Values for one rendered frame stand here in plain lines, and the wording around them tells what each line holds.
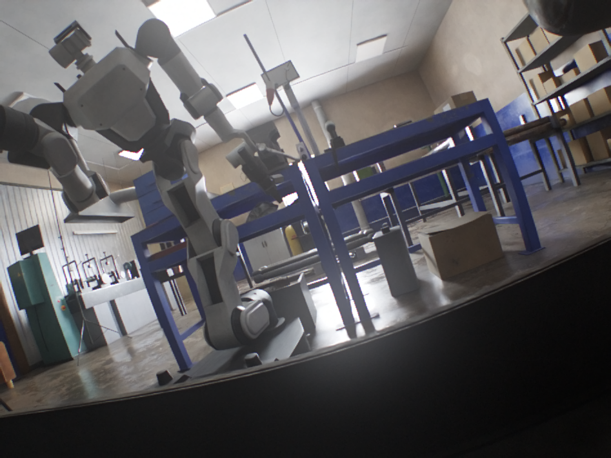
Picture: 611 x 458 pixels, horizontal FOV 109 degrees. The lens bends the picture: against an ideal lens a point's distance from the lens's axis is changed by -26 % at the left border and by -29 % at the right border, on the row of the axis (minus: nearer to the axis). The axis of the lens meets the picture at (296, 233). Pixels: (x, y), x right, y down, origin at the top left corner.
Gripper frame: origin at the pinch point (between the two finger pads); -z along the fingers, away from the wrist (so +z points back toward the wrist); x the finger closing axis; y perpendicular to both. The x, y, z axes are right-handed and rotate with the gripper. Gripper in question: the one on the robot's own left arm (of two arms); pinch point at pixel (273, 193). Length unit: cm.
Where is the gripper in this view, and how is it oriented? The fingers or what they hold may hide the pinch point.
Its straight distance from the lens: 127.7
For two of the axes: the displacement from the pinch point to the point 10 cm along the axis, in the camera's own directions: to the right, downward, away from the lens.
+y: 7.6, -6.4, 0.5
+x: 4.1, 4.2, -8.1
